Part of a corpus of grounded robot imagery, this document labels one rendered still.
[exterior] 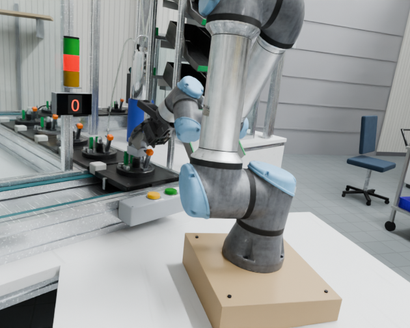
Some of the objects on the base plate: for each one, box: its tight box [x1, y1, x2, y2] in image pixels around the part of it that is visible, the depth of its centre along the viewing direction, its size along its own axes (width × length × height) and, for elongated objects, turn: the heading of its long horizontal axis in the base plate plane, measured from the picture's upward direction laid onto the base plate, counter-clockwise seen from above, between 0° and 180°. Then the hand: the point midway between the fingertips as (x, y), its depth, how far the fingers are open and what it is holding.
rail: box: [0, 181, 184, 269], centre depth 103 cm, size 6×89×11 cm, turn 116°
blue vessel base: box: [126, 98, 154, 142], centre depth 225 cm, size 16×16×27 cm
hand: (136, 140), depth 128 cm, fingers closed on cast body, 4 cm apart
